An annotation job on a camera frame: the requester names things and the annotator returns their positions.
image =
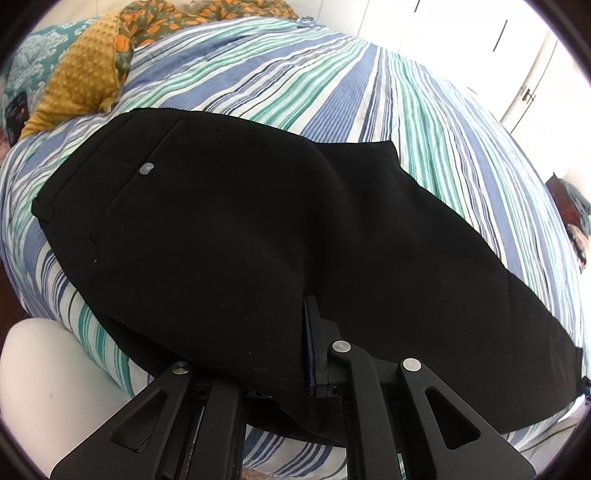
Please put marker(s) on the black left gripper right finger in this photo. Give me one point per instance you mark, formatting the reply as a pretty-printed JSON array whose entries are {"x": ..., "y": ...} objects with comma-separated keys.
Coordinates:
[{"x": 401, "y": 421}]

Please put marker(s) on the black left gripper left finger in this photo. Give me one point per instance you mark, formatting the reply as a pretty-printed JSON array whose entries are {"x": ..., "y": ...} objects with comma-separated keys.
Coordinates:
[{"x": 176, "y": 428}]

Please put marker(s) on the black pants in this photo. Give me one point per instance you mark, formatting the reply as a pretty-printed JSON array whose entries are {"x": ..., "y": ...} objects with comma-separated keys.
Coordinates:
[{"x": 195, "y": 237}]

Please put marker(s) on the dark brown wooden nightstand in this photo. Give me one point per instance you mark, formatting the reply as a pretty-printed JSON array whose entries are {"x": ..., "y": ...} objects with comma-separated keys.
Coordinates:
[{"x": 570, "y": 203}]

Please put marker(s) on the striped blue green bedsheet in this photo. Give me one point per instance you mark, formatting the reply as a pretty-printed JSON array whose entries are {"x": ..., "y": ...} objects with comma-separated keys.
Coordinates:
[{"x": 327, "y": 87}]

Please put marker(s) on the mustard yellow dotted pillow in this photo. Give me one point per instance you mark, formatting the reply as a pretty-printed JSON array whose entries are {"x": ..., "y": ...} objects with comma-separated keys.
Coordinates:
[{"x": 88, "y": 78}]

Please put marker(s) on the teal white floral pillow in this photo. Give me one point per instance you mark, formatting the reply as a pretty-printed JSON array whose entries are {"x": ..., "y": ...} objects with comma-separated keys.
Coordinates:
[{"x": 32, "y": 64}]

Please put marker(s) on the orange floral green blanket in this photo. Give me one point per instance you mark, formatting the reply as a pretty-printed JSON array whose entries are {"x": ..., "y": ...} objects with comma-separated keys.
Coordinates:
[{"x": 142, "y": 23}]

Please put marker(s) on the white bed frame footboard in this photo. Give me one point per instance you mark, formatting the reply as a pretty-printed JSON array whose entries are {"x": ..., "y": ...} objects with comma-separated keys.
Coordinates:
[{"x": 59, "y": 386}]

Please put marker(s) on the white wardrobe with handles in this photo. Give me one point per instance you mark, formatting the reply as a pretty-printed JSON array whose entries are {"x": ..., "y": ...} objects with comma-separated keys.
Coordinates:
[{"x": 503, "y": 52}]

